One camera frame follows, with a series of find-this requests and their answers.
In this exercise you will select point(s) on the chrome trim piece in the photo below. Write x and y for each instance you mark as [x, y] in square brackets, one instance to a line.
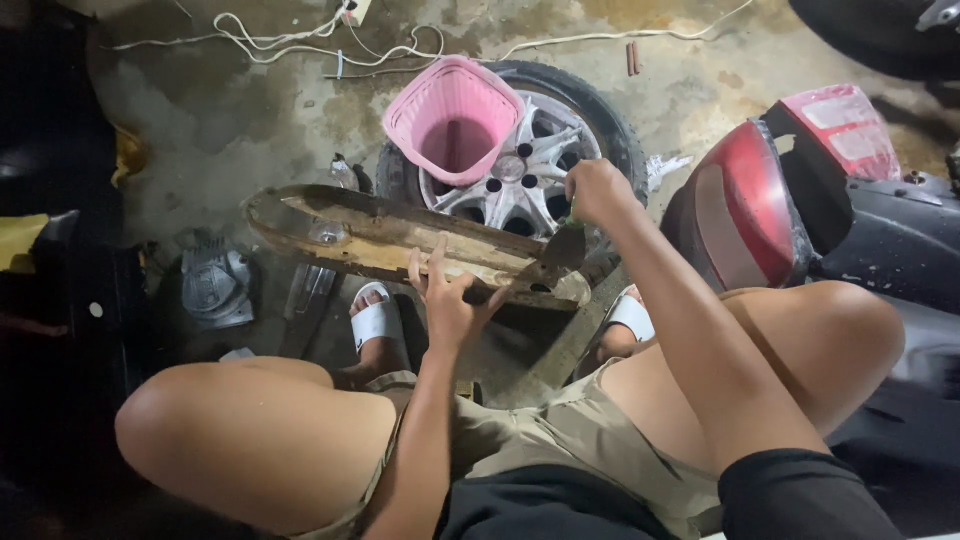
[309, 292]

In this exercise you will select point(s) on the pink plastic basket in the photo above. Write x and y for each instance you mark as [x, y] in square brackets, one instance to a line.
[450, 112]

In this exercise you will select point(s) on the brown short sticks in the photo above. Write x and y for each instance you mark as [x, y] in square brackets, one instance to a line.
[633, 58]

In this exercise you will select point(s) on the person's left hand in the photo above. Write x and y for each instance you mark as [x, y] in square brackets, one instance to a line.
[450, 311]

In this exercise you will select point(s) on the person's right fingers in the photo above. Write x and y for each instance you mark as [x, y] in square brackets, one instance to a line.
[581, 191]

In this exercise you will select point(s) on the white slipper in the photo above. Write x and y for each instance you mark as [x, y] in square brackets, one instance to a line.
[631, 315]
[376, 319]

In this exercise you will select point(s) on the silver alloy wheel with tyre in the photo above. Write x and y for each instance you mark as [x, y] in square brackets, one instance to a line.
[529, 191]

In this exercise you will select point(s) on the person's right leg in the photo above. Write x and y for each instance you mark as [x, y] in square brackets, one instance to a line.
[825, 352]

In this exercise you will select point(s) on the person's leg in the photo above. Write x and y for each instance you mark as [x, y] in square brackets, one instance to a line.
[247, 442]
[825, 352]

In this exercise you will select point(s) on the small grey metal part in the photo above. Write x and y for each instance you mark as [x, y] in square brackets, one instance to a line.
[343, 172]

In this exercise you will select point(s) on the long rusty panel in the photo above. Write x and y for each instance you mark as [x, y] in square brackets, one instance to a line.
[360, 225]

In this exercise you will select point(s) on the black tyre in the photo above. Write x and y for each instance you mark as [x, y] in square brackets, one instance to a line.
[862, 34]

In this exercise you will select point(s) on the black shirt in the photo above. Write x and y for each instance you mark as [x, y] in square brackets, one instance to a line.
[570, 506]

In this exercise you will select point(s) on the dark heap of scooter parts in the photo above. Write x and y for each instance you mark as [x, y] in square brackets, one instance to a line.
[60, 337]

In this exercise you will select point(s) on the yellow cloth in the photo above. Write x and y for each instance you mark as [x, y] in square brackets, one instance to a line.
[19, 240]

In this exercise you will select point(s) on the white power strip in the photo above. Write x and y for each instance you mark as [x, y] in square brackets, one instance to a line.
[358, 10]

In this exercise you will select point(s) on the person's right hand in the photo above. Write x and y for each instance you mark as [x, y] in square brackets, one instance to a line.
[604, 191]

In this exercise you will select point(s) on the person's left leg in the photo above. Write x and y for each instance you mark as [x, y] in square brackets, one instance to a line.
[247, 442]

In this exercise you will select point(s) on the khaki shorts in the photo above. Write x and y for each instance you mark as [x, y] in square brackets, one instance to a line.
[540, 435]

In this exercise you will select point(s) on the black scooter with red taillight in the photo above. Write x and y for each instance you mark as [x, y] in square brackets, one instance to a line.
[862, 240]

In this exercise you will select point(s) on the silver engine cover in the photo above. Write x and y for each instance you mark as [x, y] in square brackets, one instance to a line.
[216, 285]

